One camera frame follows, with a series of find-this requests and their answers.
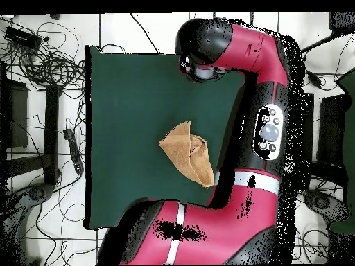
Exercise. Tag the tan terry towel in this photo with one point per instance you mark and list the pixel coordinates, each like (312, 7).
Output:
(183, 155)

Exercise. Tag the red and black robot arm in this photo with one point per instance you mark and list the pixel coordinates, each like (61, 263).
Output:
(249, 50)

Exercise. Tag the dark flat box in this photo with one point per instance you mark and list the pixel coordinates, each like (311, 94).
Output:
(16, 116)
(331, 130)

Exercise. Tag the dark green table cloth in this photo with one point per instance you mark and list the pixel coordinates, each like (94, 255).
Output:
(124, 110)

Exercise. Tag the dark grey power adapter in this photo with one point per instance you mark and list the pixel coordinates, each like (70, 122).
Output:
(314, 79)

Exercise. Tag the small dark round object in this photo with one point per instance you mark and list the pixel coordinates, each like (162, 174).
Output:
(55, 16)

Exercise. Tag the black power strip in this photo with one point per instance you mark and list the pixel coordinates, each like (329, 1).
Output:
(73, 149)

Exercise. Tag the black upright bar stand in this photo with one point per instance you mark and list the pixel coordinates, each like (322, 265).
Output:
(51, 133)
(307, 133)

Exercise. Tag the dark tripod rod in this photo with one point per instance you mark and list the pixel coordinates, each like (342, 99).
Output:
(327, 38)

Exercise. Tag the black electronics box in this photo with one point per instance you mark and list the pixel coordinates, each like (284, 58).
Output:
(20, 37)

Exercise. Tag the grey curved base foot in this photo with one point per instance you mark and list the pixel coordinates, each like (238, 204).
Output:
(36, 194)
(323, 202)

